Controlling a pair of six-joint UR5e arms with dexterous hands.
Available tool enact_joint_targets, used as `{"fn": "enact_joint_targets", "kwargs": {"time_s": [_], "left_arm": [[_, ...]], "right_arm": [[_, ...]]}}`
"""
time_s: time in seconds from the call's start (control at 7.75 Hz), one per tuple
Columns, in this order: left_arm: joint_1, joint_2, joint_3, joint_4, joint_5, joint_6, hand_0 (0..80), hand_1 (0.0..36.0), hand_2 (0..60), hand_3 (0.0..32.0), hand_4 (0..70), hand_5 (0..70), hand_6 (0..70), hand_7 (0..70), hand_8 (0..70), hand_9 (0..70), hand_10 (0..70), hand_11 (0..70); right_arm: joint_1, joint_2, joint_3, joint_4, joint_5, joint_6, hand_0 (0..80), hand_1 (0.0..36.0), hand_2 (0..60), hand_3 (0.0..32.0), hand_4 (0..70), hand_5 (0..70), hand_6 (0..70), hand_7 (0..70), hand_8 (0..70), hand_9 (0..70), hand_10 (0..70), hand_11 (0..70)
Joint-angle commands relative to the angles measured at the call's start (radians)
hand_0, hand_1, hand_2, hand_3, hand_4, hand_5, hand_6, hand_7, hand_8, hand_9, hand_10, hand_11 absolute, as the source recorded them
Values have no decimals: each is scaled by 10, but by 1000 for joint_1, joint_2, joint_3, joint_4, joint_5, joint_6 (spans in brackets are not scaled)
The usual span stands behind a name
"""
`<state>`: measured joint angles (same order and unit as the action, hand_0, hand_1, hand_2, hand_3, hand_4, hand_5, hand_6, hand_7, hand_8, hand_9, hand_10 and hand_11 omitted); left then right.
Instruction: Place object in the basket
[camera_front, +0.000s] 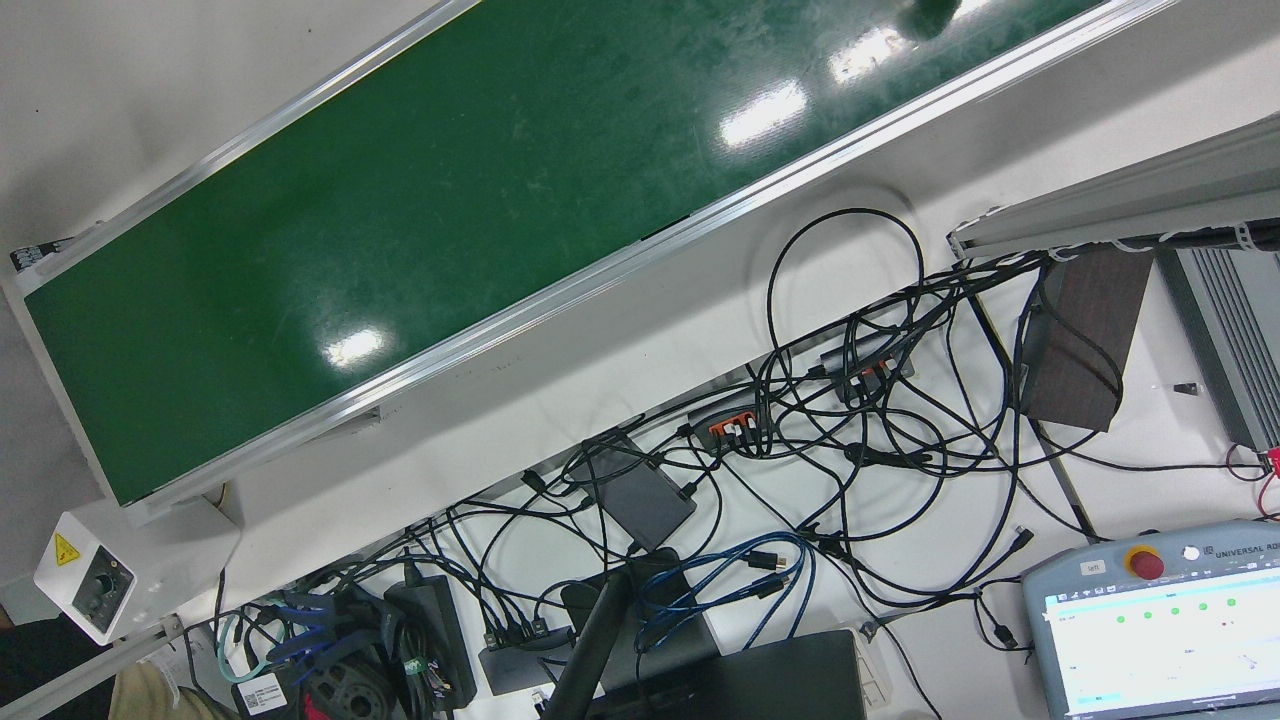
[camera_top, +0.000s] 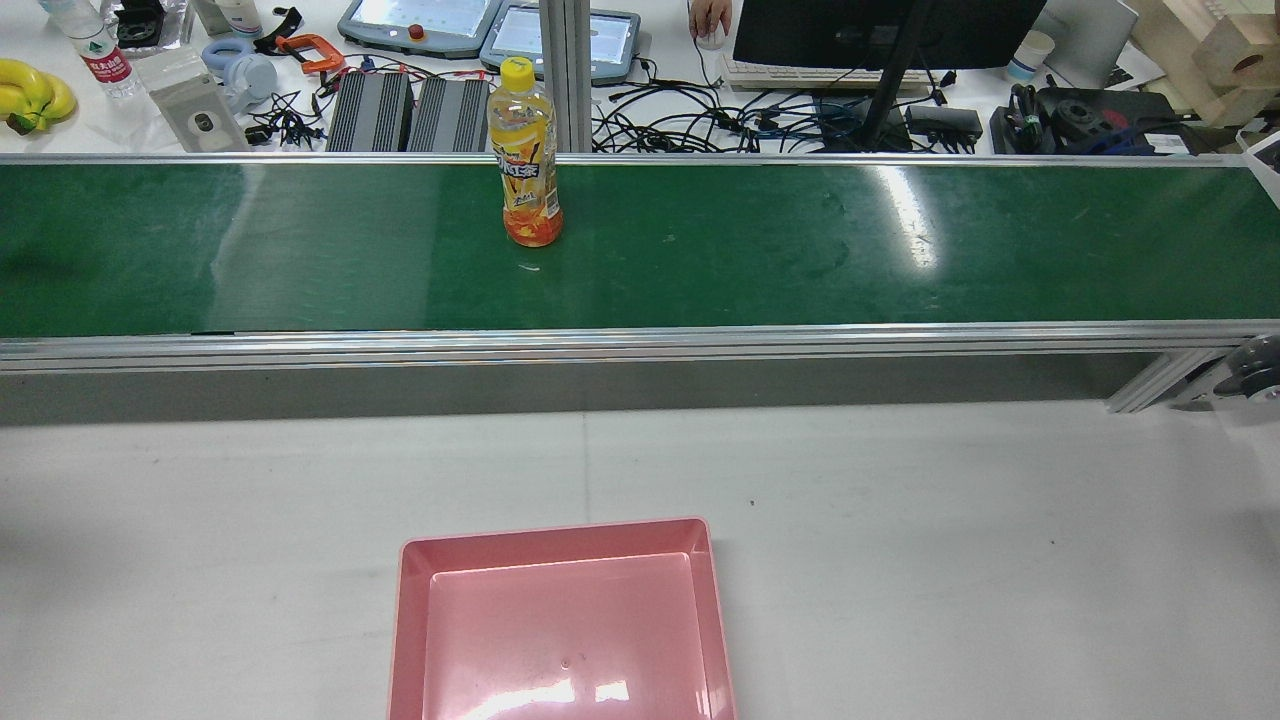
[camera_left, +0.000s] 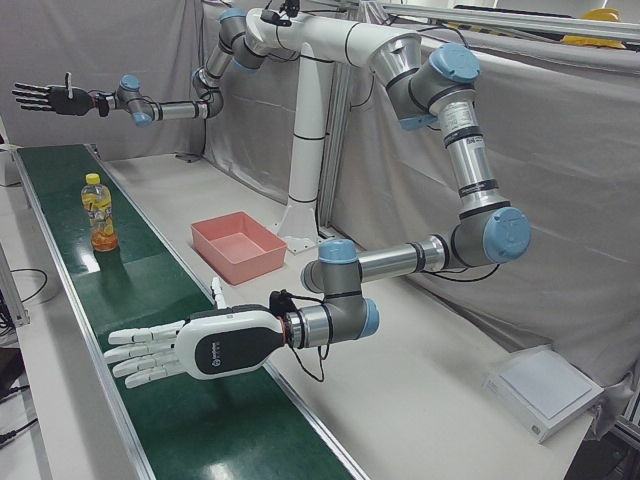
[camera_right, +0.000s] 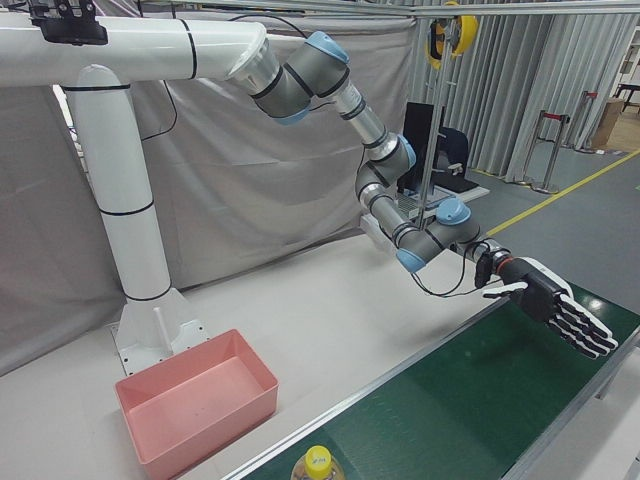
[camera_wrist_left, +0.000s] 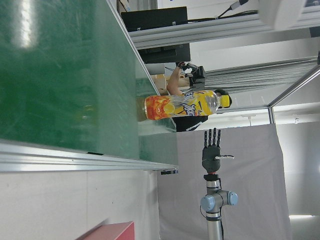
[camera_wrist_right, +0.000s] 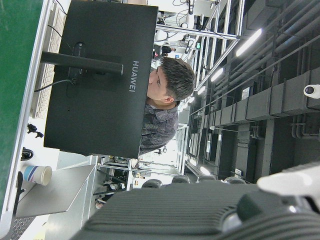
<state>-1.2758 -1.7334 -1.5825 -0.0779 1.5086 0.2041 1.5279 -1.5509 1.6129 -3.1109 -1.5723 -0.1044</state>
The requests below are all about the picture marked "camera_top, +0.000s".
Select small black cable bundle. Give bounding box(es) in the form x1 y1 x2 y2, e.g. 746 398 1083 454
244 88 333 148

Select light blue headphones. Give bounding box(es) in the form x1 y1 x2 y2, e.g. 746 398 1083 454
202 37 280 103

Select black cable tangle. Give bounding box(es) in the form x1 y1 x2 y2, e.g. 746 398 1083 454
590 60 863 154

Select pink plastic basket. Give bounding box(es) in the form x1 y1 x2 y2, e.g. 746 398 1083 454
388 517 739 720

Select aluminium conveyor leg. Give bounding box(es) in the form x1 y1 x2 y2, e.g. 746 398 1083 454
1104 349 1228 414

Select clear plastic zip bag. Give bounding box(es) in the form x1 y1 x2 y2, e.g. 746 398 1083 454
134 45 252 153

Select black computer monitor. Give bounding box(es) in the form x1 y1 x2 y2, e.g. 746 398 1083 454
732 0 1049 153

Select clear water bottle red label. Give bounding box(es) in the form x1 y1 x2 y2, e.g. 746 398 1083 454
40 0 141 101

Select aluminium vertical profile post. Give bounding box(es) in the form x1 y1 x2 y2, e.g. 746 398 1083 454
539 0 594 153

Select green conveyor belt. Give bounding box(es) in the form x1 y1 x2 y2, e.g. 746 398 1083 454
0 153 1280 373

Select grey caster wheel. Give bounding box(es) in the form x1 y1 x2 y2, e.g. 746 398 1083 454
1213 335 1280 403

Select black robot hand case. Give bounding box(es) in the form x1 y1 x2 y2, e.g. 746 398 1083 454
989 85 1193 156

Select yellow banana bunch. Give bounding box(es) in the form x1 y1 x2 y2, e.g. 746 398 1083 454
0 58 78 136

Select orange clamp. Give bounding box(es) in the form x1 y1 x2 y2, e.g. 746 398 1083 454
274 33 347 77

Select white paper cup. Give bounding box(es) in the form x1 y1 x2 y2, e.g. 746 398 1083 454
1004 30 1057 84

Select black finned power unit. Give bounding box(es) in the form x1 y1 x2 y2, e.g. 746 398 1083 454
326 72 414 153
409 76 494 153

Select bare person hand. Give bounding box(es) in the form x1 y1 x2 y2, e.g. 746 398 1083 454
688 0 735 41

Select wooden block stack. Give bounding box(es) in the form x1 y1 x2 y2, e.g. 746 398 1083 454
1128 0 1280 128

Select orange iced tea bottle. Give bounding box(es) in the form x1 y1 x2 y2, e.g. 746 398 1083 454
487 57 564 248

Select grey teach pendant red button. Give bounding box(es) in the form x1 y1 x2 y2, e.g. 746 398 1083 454
337 0 503 59

